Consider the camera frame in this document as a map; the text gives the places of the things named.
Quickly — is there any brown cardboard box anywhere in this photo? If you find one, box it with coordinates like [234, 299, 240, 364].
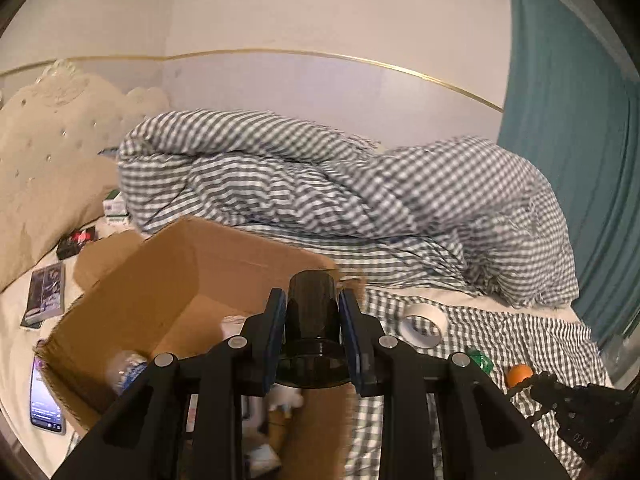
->
[35, 216, 368, 480]

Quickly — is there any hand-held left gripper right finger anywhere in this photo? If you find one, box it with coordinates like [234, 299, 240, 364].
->
[339, 289, 571, 480]

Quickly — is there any grey checked bed sheet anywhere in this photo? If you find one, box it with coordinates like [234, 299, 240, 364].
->
[345, 287, 616, 480]

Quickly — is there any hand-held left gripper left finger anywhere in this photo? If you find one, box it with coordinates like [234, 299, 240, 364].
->
[52, 289, 287, 480]

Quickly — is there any clear plastic water bottle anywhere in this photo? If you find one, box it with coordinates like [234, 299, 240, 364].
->
[106, 350, 151, 396]

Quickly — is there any smartphone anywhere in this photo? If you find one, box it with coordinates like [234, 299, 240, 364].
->
[29, 355, 67, 436]

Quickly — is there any orange fruit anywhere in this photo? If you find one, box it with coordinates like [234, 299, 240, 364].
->
[506, 364, 534, 388]

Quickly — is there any dark bead bracelet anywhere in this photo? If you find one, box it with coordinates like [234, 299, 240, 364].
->
[505, 372, 556, 402]

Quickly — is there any white tape roll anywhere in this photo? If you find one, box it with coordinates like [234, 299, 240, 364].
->
[399, 302, 448, 350]

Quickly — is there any grey checked duvet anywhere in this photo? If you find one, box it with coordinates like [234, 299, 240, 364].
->
[116, 109, 580, 308]

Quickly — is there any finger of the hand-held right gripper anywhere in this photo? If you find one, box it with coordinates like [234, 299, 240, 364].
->
[527, 391, 572, 426]
[535, 374, 598, 401]

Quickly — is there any white cloth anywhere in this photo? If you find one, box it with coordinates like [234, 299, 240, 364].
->
[265, 385, 305, 413]

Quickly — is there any black and red packet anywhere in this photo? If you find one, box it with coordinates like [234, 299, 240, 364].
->
[56, 226, 97, 260]

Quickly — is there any cream tufted headboard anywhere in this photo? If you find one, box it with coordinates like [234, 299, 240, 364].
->
[0, 59, 171, 291]

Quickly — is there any black plastic cup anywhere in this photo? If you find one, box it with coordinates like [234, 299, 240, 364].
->
[276, 270, 353, 390]

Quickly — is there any teal curtain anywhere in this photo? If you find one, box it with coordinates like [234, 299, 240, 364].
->
[497, 0, 640, 356]

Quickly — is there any small green plastic item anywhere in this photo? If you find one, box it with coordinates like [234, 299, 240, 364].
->
[465, 347, 493, 371]

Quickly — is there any green and white box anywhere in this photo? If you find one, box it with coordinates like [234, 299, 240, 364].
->
[102, 189, 132, 225]

